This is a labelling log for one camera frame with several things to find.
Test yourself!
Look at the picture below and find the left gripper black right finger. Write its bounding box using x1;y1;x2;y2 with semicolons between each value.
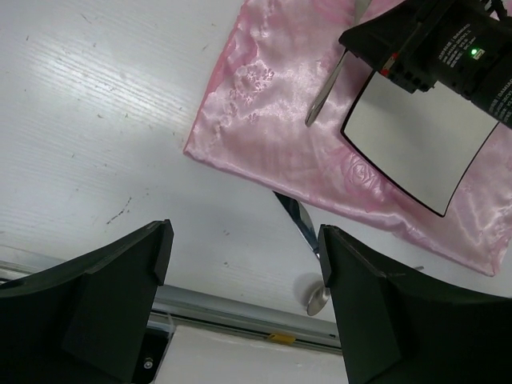
318;225;511;383

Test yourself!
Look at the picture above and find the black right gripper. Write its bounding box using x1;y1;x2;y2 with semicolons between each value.
338;0;511;126

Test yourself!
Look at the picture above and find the silver table knife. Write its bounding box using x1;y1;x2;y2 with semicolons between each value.
274;191;320;259

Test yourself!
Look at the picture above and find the pink rose satin cloth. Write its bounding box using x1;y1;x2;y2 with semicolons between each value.
184;1;511;276

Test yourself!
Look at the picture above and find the silver fork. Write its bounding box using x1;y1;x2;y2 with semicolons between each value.
305;0;372;127

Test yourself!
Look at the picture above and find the white square plate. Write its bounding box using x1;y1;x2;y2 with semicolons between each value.
341;73;498;217

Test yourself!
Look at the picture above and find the silver spoon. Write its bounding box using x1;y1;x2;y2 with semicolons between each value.
306;285;330;317

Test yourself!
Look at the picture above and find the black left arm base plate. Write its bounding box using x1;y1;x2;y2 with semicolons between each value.
131;327;170;384

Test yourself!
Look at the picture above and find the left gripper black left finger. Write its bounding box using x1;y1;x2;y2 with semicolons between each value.
1;220;174;383

